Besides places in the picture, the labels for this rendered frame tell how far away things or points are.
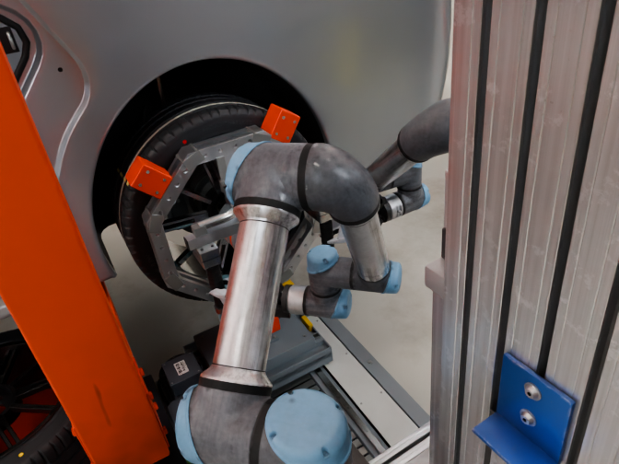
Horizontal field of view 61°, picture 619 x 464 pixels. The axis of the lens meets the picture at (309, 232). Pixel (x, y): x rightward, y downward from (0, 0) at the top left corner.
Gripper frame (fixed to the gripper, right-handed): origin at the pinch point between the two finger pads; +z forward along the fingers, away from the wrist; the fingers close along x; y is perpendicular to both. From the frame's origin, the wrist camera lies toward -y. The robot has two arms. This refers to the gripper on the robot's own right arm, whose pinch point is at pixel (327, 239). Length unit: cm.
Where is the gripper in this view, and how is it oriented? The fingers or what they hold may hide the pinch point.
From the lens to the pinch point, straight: 150.1
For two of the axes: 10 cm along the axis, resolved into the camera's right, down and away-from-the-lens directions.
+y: -1.1, -8.4, -5.3
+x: 5.0, 4.2, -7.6
